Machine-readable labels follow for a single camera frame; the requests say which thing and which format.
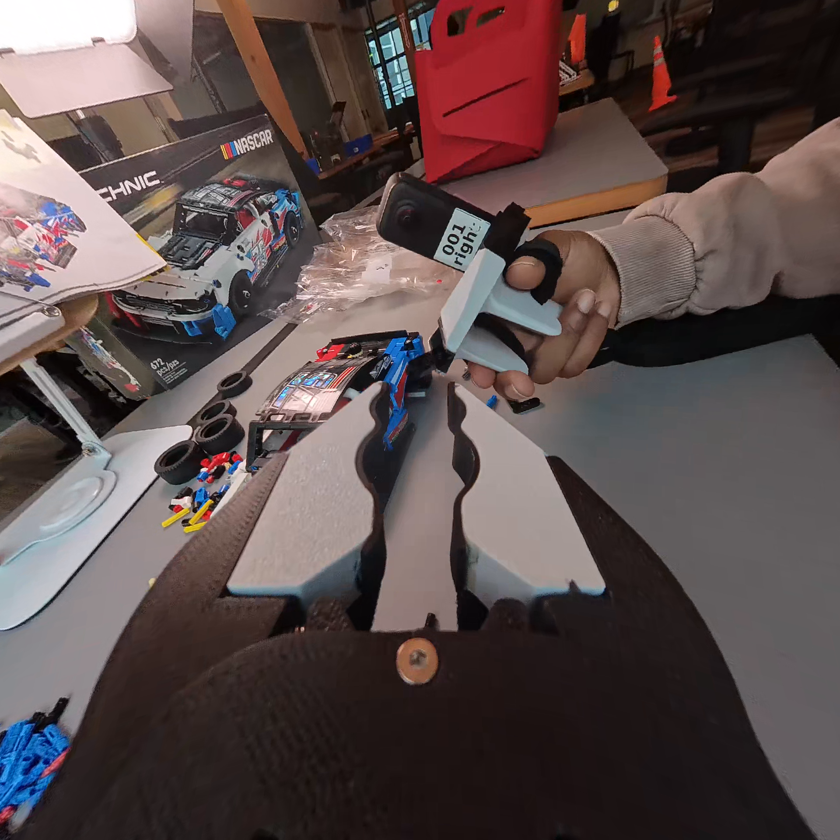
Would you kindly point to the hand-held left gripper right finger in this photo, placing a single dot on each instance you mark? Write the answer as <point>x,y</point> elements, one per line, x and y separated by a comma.
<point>531,525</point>

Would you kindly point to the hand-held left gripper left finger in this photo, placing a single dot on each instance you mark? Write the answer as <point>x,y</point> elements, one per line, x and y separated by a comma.
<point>308,525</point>

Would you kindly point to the toy race car model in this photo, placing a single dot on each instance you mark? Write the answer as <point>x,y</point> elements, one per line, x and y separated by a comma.
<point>341,387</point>

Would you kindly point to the grey desk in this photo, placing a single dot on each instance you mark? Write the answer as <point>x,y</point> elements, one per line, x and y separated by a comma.
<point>656,492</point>

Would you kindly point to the person's right hand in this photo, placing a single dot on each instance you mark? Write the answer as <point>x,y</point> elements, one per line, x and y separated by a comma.
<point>590,295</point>

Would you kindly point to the clear plastic bag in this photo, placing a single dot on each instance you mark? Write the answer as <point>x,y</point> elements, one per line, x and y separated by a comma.
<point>367,269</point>

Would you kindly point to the pile of small mixed parts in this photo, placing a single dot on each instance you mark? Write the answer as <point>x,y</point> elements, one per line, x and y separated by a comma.
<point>203,489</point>

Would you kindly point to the black rubber tyre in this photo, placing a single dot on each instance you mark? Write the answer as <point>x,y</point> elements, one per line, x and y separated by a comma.
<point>167,469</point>
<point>208,415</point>
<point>210,441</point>
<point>226,387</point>

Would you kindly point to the red bag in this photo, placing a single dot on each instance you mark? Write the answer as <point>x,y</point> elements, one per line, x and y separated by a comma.
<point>485,98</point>

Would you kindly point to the black product box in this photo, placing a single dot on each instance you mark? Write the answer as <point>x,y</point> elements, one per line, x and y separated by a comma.
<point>216,197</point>

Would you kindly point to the white monitor stand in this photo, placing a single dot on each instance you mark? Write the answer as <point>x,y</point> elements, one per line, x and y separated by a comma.
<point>65,525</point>

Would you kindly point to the orange traffic cone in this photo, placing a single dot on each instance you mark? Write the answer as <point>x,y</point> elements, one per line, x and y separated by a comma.
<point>659,79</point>

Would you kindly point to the wooden book board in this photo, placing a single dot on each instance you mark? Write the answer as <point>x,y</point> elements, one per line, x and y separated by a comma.
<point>65,321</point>

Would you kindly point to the instruction booklet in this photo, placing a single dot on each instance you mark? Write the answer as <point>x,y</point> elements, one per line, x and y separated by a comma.
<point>65,216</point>

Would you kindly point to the pile of blue pins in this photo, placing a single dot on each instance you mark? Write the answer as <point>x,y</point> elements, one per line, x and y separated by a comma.
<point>29,754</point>

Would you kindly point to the white light panel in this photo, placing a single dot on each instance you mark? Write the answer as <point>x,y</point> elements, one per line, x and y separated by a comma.
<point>79,72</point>

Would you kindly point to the wooden post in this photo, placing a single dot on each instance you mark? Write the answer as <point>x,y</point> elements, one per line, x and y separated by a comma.
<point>262,72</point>

